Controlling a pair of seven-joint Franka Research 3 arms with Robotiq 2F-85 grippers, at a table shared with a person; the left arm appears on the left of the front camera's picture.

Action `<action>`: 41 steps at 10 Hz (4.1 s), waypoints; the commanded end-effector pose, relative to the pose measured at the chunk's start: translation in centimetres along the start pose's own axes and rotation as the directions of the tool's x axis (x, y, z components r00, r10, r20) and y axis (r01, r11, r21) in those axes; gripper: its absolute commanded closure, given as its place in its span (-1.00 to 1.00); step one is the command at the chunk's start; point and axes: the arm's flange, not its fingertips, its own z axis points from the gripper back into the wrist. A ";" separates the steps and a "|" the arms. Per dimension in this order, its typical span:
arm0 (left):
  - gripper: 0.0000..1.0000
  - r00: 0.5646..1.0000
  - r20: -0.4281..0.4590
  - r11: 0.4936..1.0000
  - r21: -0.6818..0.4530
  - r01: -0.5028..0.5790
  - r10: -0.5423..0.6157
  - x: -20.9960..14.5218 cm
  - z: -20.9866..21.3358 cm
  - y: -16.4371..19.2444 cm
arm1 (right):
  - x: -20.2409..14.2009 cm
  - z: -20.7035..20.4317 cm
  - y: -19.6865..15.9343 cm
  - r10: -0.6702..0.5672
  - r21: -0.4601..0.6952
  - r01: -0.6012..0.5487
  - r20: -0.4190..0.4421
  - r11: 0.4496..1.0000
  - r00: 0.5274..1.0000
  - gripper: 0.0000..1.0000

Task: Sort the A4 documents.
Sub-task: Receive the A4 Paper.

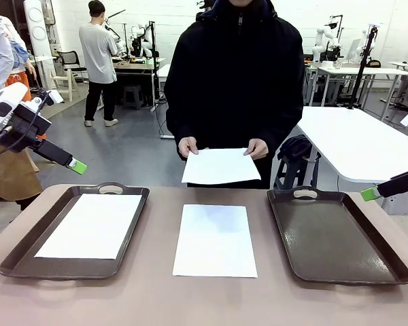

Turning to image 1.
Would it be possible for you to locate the black tripod stand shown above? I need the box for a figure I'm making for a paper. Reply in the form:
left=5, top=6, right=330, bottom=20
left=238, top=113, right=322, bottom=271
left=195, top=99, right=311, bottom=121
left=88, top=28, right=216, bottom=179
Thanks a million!
left=347, top=25, right=379, bottom=110

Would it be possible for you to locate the person's left forearm black sleeve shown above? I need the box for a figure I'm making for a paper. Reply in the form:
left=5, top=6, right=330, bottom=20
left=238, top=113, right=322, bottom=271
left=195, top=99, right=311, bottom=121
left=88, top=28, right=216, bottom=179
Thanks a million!
left=254, top=98, right=304, bottom=142

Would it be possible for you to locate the small black plastic stool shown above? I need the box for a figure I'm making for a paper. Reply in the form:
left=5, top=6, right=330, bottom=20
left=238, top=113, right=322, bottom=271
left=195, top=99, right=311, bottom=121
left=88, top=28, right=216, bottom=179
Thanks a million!
left=122, top=84, right=144, bottom=110

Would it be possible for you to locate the man in white T-shirt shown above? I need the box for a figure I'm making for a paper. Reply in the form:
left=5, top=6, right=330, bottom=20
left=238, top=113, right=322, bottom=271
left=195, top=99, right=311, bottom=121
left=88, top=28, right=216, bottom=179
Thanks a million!
left=78, top=0, right=120, bottom=128

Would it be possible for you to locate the person in black jacket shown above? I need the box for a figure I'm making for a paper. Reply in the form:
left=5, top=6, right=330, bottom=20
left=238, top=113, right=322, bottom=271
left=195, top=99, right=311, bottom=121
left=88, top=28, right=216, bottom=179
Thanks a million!
left=163, top=0, right=305, bottom=190

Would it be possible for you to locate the black mesh office chair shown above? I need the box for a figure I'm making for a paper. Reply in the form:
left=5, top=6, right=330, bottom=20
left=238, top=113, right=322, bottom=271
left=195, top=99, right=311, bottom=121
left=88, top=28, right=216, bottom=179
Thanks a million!
left=56, top=50, right=89, bottom=86

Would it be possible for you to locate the background work desk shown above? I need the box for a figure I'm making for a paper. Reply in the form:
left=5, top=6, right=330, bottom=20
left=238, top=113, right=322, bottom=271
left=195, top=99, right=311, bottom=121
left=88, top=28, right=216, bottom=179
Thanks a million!
left=112, top=56, right=167, bottom=111

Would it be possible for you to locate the brown plastic serving tray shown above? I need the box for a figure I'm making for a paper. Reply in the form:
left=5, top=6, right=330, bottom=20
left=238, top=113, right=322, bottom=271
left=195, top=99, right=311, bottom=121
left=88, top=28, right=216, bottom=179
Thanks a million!
left=267, top=185, right=408, bottom=286
left=0, top=182, right=150, bottom=281

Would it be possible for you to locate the person with orange apron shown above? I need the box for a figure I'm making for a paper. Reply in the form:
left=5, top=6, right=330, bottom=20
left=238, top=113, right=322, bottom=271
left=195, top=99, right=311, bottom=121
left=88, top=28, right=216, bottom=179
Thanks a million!
left=1, top=15, right=48, bottom=141

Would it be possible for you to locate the large white table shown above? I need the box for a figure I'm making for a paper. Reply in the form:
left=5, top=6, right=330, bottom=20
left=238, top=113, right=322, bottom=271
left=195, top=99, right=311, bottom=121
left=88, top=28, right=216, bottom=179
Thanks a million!
left=294, top=105, right=408, bottom=215

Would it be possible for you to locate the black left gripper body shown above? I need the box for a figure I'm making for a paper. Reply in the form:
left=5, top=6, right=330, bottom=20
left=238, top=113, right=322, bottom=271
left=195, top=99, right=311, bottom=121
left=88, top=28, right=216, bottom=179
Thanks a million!
left=5, top=103, right=52, bottom=153

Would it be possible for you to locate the person's right forearm black sleeve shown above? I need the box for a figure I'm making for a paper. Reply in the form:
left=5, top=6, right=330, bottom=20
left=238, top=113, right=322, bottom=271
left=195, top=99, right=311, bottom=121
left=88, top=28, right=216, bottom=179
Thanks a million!
left=165, top=98, right=200, bottom=141

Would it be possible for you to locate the person's right hand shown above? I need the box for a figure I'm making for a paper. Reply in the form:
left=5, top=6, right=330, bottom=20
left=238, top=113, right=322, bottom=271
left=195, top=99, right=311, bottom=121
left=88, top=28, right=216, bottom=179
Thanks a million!
left=177, top=136, right=201, bottom=160

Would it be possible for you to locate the white A4 paper sheet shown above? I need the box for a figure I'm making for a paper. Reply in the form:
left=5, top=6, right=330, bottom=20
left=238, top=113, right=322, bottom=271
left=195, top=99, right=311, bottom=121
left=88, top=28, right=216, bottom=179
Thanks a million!
left=171, top=204, right=258, bottom=278
left=33, top=193, right=143, bottom=261
left=181, top=147, right=262, bottom=186

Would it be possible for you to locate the tall white air conditioner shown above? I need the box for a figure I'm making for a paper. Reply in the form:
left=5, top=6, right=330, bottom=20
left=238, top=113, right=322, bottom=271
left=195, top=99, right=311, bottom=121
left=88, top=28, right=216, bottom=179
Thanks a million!
left=22, top=0, right=52, bottom=58

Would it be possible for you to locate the light wooden chair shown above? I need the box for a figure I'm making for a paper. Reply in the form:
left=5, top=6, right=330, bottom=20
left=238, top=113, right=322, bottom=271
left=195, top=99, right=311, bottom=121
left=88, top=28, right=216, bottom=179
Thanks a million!
left=50, top=76, right=81, bottom=103

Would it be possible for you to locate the black cloth bundle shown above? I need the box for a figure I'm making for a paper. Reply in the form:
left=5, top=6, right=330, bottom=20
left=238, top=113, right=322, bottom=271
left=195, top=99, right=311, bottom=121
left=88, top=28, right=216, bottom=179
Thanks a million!
left=277, top=134, right=313, bottom=160

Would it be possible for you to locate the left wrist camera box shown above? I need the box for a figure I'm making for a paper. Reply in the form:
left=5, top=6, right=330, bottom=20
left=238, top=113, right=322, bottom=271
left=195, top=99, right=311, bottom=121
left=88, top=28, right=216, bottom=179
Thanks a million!
left=30, top=89, right=65, bottom=109

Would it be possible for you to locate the person's left hand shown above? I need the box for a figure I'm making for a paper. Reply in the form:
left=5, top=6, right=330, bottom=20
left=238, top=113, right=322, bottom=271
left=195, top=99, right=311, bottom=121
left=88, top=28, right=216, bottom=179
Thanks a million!
left=243, top=138, right=269, bottom=161

